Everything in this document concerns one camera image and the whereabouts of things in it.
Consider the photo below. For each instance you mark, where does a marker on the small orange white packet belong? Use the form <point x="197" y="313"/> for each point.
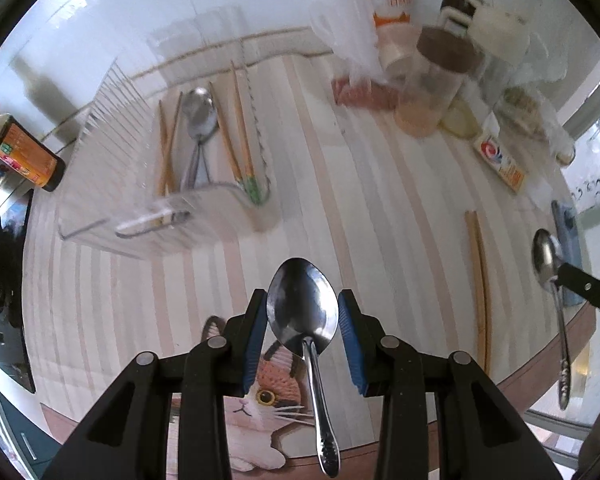
<point x="492" y="151"/>

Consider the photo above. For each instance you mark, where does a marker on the blue smartphone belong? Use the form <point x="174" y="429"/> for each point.
<point x="567" y="232"/>

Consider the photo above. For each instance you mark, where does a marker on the brown lid clear jar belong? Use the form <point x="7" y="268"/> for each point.
<point x="440" y="64"/>

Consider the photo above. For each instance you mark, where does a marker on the clear plastic organizer bin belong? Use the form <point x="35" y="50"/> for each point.
<point x="175" y="150"/>

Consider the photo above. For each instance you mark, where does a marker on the pair chopstick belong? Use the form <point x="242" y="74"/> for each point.
<point x="477" y="277"/>
<point x="487" y="294"/>

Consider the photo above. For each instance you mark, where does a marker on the pink packaged item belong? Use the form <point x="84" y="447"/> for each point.
<point x="365" y="94"/>

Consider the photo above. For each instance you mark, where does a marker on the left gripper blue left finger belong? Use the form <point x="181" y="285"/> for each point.
<point x="256" y="335"/>

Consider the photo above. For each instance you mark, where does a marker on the white plastic bag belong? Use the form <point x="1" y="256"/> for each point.
<point x="347" y="27"/>

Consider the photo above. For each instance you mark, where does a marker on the black gas stove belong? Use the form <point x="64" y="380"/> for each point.
<point x="14" y="360"/>

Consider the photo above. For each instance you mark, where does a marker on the green wooden chopstick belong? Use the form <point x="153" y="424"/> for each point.
<point x="230" y="140"/>

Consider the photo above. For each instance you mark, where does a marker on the soy sauce bottle orange label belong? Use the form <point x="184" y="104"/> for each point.
<point x="22" y="152"/>

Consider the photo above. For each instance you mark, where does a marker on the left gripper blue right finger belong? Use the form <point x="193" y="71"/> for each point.
<point x="351" y="330"/>

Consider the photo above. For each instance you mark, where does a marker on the white seasoning bottle orange label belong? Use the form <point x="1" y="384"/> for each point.
<point x="397" y="35"/>

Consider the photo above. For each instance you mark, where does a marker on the steel spoon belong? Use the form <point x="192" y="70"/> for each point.
<point x="546" y="258"/>
<point x="303" y="314"/>
<point x="197" y="172"/>
<point x="200" y="113"/>

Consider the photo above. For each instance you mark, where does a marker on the long wooden chopstick patterned tip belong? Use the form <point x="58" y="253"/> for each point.
<point x="241" y="126"/>

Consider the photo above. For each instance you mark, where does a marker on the clear bag with food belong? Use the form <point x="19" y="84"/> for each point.
<point x="525" y="110"/>

